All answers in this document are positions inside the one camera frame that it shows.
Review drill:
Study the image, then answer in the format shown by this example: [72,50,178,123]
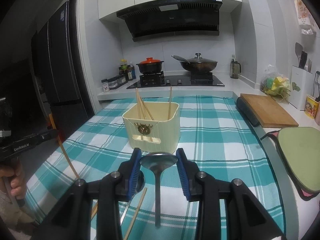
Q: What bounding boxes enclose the glass french press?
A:
[230,59,241,79]

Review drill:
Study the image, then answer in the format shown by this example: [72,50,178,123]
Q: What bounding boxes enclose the left hand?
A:
[1,159,27,199]

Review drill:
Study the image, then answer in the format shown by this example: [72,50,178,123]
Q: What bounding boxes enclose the wooden chopstick six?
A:
[123,187,148,240]

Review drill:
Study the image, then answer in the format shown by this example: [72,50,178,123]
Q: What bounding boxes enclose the wooden chopstick two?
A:
[140,96,154,120]

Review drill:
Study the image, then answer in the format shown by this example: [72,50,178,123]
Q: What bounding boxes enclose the small steel spoon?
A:
[140,152,178,228]

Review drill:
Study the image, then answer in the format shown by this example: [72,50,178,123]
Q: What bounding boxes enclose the black range hood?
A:
[116,0,222,42]

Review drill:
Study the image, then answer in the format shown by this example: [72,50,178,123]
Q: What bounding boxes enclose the black wok glass lid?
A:
[171,53,217,73]

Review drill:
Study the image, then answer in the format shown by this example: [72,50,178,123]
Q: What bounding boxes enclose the wooden cutting board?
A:
[240,93,299,128]

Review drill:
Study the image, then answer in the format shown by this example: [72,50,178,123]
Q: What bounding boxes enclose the wooden chopstick four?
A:
[136,88,148,120]

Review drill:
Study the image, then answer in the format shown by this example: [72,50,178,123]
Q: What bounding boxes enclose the black padded mat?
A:
[236,97,260,127]

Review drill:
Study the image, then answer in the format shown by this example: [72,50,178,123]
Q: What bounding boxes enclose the large steel spoon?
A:
[120,171,145,225]

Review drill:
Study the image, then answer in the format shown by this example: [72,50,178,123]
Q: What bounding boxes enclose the sauce bottles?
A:
[119,59,136,81]

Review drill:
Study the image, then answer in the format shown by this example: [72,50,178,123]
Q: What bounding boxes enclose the wooden chopstick five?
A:
[49,114,98,219]

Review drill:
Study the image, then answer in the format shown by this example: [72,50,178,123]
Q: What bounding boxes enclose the black gas stove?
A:
[127,72,225,89]

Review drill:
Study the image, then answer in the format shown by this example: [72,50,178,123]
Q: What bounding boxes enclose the black refrigerator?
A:
[1,0,93,139]

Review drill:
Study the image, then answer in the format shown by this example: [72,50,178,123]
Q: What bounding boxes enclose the yellow printed cup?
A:
[304,95,319,119]

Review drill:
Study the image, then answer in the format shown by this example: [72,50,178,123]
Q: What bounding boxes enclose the cream utensil holder box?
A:
[122,102,180,153]

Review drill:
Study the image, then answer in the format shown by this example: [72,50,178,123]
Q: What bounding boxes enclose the wooden chopstick one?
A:
[135,88,143,119]

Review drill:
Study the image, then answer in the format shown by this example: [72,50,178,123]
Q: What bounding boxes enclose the green oven mitt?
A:
[261,127,320,201]

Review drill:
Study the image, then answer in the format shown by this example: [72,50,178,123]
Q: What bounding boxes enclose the white knife holder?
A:
[289,66,314,111]

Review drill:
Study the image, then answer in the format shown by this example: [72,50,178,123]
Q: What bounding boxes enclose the black pot orange lid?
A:
[137,57,164,75]

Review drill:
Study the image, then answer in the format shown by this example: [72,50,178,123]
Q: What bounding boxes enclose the bag of sponges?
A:
[260,64,291,103]

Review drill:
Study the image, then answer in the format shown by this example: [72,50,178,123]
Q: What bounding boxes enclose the hanging paper bag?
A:
[295,0,316,36]

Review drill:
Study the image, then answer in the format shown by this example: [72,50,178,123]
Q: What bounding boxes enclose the spice jar rack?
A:
[101,74,127,92]

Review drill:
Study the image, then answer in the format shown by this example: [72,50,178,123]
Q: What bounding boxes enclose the teal plaid tablecloth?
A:
[26,96,285,239]

